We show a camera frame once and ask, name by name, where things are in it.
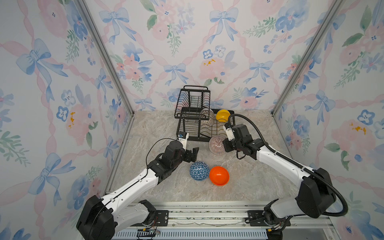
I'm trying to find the black wire dish rack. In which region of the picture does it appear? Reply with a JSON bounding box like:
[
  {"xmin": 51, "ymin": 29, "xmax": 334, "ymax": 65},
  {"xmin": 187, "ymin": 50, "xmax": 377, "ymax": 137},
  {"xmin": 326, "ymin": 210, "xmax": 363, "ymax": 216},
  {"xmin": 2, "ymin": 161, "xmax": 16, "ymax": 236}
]
[{"xmin": 174, "ymin": 85, "xmax": 227, "ymax": 142}]

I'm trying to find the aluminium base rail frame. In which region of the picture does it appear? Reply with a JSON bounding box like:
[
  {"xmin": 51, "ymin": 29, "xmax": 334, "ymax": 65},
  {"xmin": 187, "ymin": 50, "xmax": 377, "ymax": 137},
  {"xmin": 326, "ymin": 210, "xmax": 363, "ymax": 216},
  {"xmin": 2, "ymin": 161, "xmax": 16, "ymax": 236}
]
[{"xmin": 111, "ymin": 202, "xmax": 340, "ymax": 240}]

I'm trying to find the white red patterned bowl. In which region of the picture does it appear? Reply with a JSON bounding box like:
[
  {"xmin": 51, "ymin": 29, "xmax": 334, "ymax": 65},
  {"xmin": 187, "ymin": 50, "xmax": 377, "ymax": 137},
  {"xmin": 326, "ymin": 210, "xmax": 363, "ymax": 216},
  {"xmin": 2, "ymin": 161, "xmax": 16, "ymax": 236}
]
[{"xmin": 200, "ymin": 108, "xmax": 215, "ymax": 121}]

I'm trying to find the pink patterned bowl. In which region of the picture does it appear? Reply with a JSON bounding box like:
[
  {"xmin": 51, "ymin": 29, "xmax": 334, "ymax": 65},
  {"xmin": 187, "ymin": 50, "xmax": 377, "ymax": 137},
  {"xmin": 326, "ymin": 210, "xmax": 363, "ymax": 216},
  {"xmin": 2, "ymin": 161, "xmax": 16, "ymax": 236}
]
[{"xmin": 209, "ymin": 135, "xmax": 226, "ymax": 156}]

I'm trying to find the black corrugated cable hose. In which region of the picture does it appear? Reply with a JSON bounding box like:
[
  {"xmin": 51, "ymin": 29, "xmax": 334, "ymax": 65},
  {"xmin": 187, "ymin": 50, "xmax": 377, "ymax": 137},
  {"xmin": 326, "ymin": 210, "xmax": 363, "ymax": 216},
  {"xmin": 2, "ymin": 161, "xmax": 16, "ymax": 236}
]
[{"xmin": 227, "ymin": 113, "xmax": 349, "ymax": 217}]

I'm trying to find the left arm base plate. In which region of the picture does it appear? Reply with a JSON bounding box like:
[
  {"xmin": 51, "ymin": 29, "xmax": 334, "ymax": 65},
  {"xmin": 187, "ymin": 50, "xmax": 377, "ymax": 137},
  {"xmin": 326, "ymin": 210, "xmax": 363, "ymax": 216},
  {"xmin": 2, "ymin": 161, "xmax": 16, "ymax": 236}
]
[{"xmin": 133, "ymin": 210, "xmax": 169, "ymax": 228}]

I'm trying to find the right aluminium corner post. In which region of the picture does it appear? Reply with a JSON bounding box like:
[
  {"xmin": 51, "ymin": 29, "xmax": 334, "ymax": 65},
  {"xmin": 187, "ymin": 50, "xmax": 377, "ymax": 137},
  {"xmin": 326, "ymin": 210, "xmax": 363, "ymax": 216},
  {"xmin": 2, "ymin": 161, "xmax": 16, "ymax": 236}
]
[{"xmin": 271, "ymin": 0, "xmax": 345, "ymax": 117}]

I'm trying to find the blue patterned bowl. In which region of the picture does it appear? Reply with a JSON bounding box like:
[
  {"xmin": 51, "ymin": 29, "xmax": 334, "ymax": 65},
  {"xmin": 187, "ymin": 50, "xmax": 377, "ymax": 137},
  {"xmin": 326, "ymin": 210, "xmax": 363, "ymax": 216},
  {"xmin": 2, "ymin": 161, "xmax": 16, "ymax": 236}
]
[{"xmin": 190, "ymin": 162, "xmax": 210, "ymax": 181}]

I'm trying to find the orange dotted patterned bowl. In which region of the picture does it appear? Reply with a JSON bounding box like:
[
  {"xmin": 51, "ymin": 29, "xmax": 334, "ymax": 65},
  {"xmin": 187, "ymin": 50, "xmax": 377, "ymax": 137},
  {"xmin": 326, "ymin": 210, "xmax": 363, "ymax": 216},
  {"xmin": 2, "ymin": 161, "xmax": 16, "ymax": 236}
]
[{"xmin": 200, "ymin": 119, "xmax": 214, "ymax": 128}]

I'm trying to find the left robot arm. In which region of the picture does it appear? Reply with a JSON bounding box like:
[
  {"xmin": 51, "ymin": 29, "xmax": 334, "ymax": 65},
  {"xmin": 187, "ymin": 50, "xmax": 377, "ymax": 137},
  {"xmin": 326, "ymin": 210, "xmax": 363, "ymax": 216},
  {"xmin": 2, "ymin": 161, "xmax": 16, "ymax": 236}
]
[{"xmin": 76, "ymin": 140, "xmax": 199, "ymax": 240}]

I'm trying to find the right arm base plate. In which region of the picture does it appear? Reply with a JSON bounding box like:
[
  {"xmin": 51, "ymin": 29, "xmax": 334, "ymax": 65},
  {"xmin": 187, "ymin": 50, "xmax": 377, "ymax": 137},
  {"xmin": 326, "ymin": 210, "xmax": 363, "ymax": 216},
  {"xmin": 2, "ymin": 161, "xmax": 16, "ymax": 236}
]
[{"xmin": 245, "ymin": 210, "xmax": 291, "ymax": 228}]

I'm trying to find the aluminium corner post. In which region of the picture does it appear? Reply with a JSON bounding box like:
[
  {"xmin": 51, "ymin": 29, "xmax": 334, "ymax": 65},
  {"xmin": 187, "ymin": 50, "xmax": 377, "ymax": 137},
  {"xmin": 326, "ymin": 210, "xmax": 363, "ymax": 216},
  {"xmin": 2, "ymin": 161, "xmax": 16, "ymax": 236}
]
[
  {"xmin": 271, "ymin": 0, "xmax": 345, "ymax": 117},
  {"xmin": 74, "ymin": 0, "xmax": 134, "ymax": 117}
]

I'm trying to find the left aluminium corner post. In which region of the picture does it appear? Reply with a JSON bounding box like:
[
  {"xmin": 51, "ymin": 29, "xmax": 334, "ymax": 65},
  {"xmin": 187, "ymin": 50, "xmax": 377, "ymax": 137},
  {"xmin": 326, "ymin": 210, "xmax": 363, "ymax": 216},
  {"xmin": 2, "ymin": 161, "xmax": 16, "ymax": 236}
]
[{"xmin": 74, "ymin": 0, "xmax": 134, "ymax": 117}]

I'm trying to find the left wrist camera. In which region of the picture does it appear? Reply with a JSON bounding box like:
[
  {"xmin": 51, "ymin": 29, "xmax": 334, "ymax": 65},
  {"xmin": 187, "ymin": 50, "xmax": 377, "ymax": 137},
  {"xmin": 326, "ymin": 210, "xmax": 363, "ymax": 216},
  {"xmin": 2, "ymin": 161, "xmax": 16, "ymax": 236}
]
[{"xmin": 178, "ymin": 132, "xmax": 189, "ymax": 150}]

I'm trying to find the yellow bowl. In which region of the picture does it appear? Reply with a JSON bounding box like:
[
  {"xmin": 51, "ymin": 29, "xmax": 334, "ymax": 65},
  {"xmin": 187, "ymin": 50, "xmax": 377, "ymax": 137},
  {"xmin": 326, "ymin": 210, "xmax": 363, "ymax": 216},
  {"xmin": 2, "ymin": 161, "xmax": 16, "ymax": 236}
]
[{"xmin": 216, "ymin": 110, "xmax": 231, "ymax": 123}]

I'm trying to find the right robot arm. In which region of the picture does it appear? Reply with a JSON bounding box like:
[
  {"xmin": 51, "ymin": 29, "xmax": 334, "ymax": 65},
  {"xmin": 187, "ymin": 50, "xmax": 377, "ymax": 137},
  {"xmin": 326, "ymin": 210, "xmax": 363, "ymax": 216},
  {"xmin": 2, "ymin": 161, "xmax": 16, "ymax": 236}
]
[{"xmin": 223, "ymin": 123, "xmax": 337, "ymax": 226}]

